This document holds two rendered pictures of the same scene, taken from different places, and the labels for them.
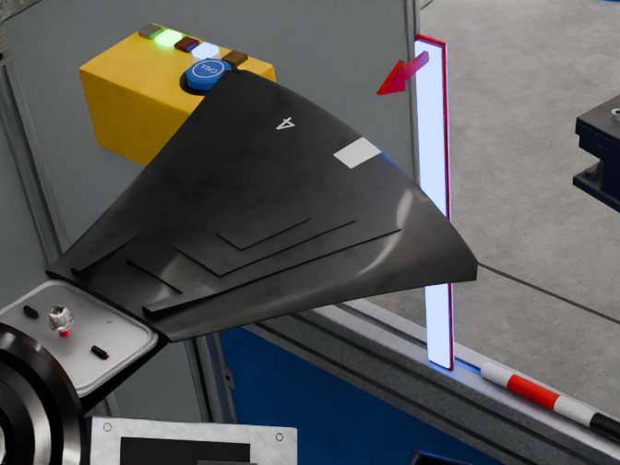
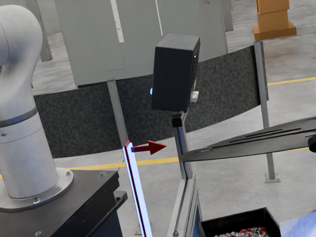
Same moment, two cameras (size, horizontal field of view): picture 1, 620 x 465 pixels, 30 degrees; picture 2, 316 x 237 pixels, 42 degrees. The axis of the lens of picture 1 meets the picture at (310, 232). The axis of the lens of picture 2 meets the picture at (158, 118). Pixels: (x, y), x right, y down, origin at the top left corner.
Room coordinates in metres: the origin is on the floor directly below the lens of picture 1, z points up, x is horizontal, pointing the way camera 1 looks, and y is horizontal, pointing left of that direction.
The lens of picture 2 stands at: (0.98, 0.46, 1.42)
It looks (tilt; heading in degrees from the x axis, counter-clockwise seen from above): 18 degrees down; 240
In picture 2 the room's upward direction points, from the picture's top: 11 degrees counter-clockwise
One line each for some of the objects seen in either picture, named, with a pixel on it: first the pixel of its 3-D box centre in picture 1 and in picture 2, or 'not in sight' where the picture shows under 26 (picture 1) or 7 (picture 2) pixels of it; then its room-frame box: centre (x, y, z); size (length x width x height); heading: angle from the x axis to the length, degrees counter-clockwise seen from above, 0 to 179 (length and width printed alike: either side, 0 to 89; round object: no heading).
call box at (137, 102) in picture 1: (183, 112); not in sight; (0.93, 0.10, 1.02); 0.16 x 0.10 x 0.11; 47
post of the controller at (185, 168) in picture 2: not in sight; (182, 146); (0.36, -0.49, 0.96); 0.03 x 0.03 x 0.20; 47
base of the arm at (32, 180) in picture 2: not in sight; (23, 154); (0.79, -0.49, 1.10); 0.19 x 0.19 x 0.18
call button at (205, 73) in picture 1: (209, 76); not in sight; (0.89, 0.07, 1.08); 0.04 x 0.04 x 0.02
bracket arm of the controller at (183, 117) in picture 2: not in sight; (181, 109); (0.29, -0.57, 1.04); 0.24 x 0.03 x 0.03; 47
